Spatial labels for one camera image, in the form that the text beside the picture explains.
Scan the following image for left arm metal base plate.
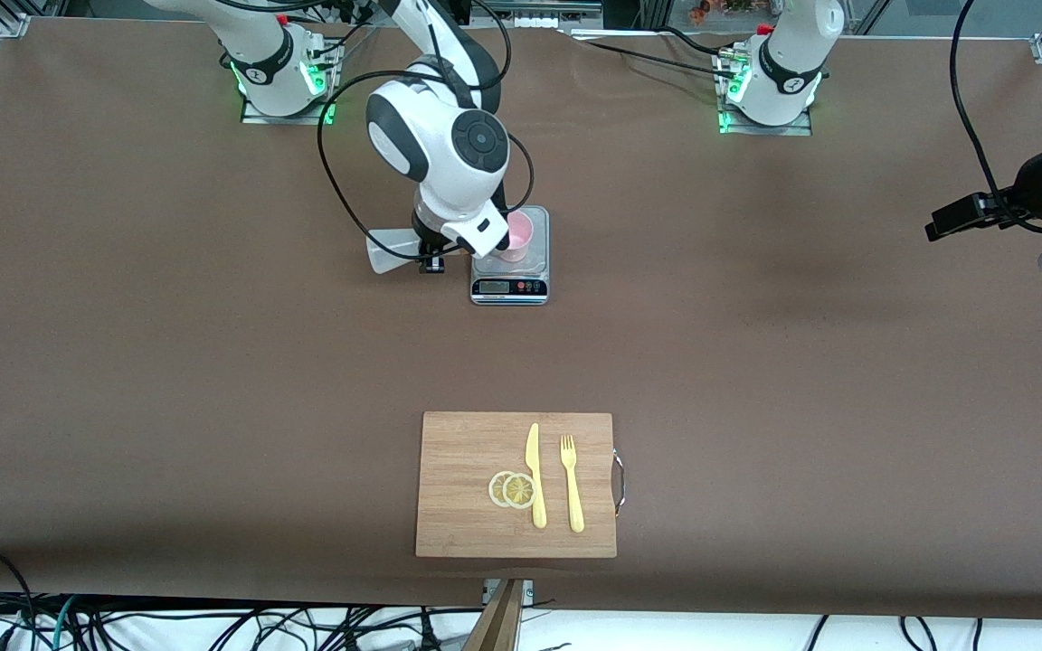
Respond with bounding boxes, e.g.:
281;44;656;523
717;50;814;137

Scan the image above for wooden cutting board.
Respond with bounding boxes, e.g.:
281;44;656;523
415;411;627;559

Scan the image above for right arm black hanging cable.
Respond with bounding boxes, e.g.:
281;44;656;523
213;0;535;265

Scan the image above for orange-capped translucent bottle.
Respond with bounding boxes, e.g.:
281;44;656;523
365;226;431;275

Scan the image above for left arm black hanging cable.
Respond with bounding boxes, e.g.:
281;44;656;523
949;0;1042;236

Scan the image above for yellow plastic knife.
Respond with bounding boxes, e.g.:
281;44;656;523
525;422;547;530

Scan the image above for teal cable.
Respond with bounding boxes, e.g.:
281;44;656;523
49;595;79;651

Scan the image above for pink plastic cup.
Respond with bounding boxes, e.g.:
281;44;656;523
496;211;535;264

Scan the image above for yellow plastic fork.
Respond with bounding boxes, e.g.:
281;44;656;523
560;434;585;533

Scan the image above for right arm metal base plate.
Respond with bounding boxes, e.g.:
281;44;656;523
241;36;341;126

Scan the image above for wooden beam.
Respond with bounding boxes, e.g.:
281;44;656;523
462;579;524;651

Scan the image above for arm black hanging cable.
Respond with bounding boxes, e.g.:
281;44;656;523
213;0;535;265
949;0;1042;236

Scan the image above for silver digital kitchen scale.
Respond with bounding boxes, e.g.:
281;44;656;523
470;205;550;307

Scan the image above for brown table cover sheet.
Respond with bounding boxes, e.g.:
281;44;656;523
0;16;1042;625

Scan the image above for orange flower decoration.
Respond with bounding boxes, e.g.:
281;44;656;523
688;0;757;26

